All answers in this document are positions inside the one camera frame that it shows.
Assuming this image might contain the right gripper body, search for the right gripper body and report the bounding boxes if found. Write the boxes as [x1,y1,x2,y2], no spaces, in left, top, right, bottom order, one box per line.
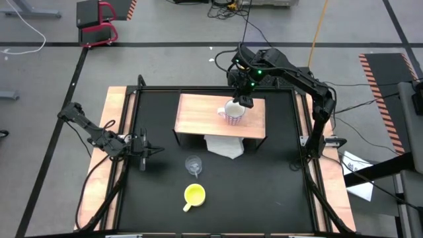
[231,74,258,97]

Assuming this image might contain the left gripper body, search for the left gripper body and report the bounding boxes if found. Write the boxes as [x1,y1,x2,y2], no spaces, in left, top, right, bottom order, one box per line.
[130,128,150,171]

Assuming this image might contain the red white patterned mug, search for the red white patterned mug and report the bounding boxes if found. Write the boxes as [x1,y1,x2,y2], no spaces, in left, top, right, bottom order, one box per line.
[216,99,247,127]

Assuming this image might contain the clear plastic cup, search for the clear plastic cup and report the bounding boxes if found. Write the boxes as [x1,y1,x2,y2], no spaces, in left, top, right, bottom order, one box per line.
[184,155,204,180]

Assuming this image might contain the yellow plastic mug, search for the yellow plastic mug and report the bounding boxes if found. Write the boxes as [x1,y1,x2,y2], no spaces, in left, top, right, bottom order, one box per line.
[182,183,207,213]

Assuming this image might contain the wooden shelf with black legs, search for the wooden shelf with black legs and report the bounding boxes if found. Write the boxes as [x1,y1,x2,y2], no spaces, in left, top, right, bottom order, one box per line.
[173,93,268,151]

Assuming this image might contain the white knitted cloth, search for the white knitted cloth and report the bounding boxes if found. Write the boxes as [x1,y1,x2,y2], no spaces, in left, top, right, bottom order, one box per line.
[203,134,245,161]

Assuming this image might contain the grey power strip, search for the grey power strip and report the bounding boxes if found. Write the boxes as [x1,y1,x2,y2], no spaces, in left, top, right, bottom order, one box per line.
[239,0,300,8]

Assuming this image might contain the red black step stool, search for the red black step stool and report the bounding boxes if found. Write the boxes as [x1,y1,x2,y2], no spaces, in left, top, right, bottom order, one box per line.
[75,0,120,49]

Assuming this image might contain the small hazard striped floor mat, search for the small hazard striped floor mat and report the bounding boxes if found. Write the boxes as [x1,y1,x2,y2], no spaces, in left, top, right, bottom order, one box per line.
[107,0,138,22]

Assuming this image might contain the large hazard striped floor mat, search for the large hazard striped floor mat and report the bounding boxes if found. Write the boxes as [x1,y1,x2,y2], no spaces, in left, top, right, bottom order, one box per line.
[358,52,423,156]

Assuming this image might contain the white paper sheet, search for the white paper sheet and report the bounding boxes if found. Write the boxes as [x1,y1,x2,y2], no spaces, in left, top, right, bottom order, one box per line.
[339,150,375,202]

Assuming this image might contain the black table beam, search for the black table beam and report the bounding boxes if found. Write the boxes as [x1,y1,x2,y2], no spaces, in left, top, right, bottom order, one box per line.
[342,151,416,188]

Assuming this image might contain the grey desk leg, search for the grey desk leg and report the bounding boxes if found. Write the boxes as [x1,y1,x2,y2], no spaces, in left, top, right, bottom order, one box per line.
[0,0,62,19]

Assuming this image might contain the black table frame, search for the black table frame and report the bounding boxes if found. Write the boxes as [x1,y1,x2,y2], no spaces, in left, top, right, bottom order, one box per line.
[73,74,358,236]

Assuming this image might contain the tangled black floor cables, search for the tangled black floor cables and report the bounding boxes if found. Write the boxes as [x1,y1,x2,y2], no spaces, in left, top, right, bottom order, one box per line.
[206,0,252,20]

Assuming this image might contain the yellow cable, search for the yellow cable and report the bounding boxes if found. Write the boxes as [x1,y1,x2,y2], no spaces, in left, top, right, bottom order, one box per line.
[307,0,330,69]

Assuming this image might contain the black floor cable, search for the black floor cable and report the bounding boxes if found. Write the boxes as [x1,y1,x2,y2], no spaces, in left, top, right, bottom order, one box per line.
[327,91,401,116]

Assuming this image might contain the grey floor bracket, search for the grey floor bracket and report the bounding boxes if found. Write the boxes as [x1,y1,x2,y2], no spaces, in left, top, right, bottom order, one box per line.
[0,90,20,101]

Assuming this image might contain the white cable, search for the white cable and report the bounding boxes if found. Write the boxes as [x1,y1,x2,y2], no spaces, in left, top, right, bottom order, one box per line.
[0,0,48,56]

